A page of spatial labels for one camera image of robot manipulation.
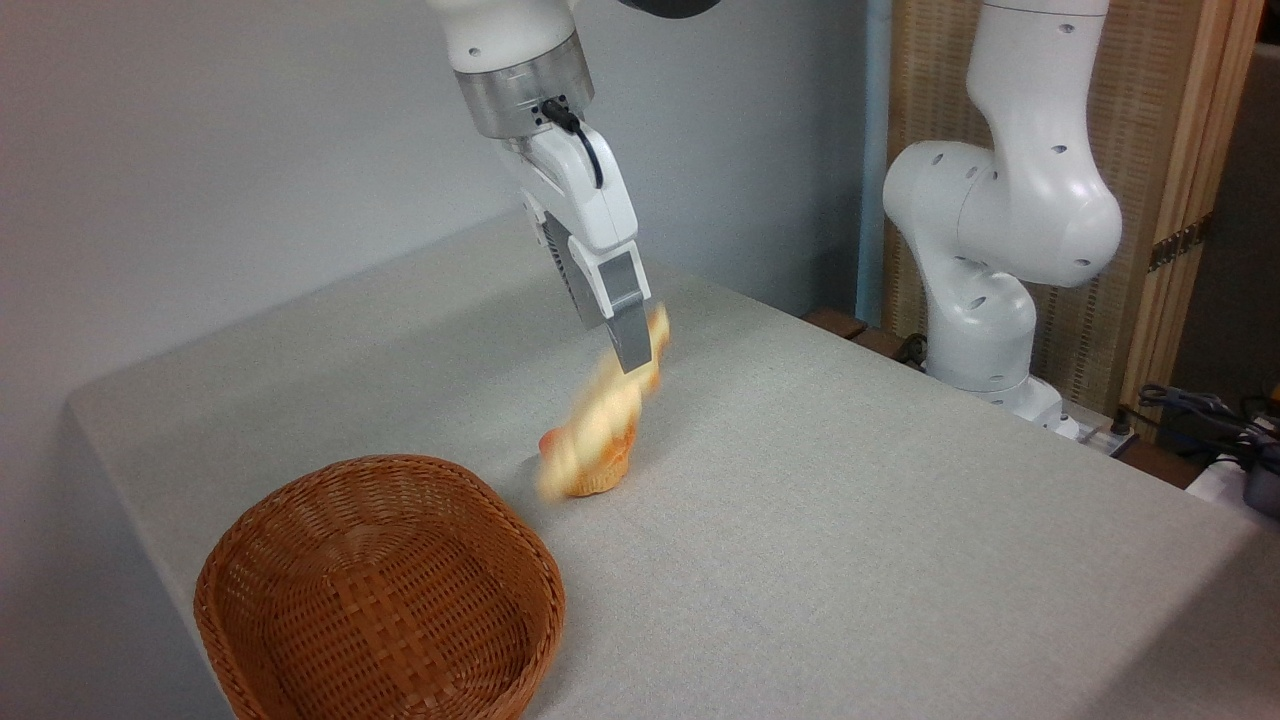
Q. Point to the black metal screen hinge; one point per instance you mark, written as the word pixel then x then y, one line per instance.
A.
pixel 1180 243

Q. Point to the round orange bread bun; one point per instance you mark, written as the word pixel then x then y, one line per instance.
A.
pixel 600 478

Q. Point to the long braided bread loaf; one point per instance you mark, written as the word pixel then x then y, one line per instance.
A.
pixel 605 415

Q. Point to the brown wooden base board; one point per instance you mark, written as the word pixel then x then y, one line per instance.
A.
pixel 850 328

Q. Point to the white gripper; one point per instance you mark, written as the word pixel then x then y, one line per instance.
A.
pixel 590 195

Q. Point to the brown wicker basket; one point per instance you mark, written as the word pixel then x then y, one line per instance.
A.
pixel 380 600

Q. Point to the light blue vertical pipe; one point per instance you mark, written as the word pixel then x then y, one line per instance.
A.
pixel 872 150

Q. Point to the wooden rattan folding screen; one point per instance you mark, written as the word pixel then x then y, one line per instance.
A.
pixel 1160 120

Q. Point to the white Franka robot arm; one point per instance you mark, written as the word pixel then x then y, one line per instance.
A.
pixel 1020 200

